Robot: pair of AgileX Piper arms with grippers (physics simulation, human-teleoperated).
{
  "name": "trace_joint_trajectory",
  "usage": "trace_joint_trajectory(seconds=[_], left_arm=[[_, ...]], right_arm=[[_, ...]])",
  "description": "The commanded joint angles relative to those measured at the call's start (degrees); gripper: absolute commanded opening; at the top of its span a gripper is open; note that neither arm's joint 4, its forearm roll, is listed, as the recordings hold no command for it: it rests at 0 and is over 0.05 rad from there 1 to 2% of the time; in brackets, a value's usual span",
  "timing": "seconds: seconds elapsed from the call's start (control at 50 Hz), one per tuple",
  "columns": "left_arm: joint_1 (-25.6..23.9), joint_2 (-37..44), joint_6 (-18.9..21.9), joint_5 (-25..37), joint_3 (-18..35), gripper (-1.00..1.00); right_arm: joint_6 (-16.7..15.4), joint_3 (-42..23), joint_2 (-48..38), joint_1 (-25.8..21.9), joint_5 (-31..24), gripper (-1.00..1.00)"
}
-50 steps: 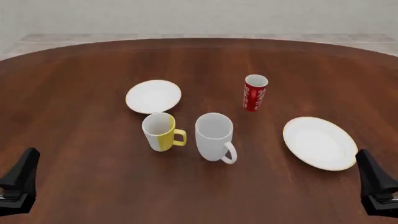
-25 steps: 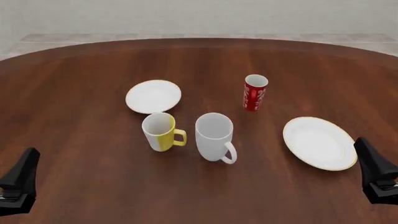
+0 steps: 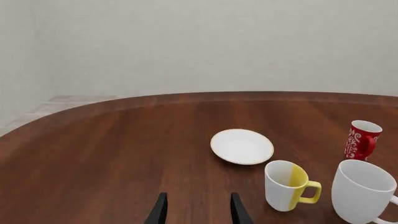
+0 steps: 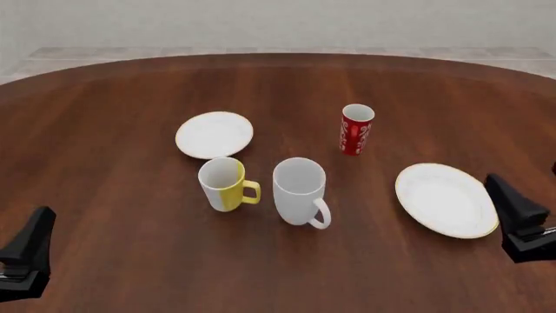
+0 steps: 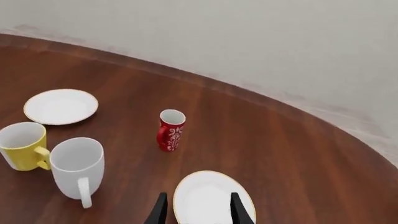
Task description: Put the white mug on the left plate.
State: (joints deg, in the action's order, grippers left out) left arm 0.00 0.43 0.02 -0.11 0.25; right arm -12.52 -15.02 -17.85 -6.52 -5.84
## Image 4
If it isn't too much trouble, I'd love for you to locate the white plate with gold rim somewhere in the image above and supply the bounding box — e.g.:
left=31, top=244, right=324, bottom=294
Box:
left=175, top=110, right=255, bottom=160

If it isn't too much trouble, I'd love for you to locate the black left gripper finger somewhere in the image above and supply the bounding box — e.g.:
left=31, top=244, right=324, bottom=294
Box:
left=0, top=206, right=57, bottom=272

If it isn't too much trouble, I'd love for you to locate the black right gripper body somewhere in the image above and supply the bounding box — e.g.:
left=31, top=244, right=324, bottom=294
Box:
left=502, top=221, right=556, bottom=265

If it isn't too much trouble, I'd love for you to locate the red mug with white pattern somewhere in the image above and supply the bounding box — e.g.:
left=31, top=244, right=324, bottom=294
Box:
left=338, top=103, right=376, bottom=157

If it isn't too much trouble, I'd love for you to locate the yellow and white mug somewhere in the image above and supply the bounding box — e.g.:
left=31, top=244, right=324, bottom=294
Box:
left=197, top=156, right=262, bottom=213

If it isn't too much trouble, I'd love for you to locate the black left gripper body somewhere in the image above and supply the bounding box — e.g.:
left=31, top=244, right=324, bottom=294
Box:
left=0, top=259, right=50, bottom=300

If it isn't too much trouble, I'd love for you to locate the large white plate, gold rim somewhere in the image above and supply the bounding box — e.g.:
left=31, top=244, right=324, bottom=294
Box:
left=394, top=162, right=500, bottom=239

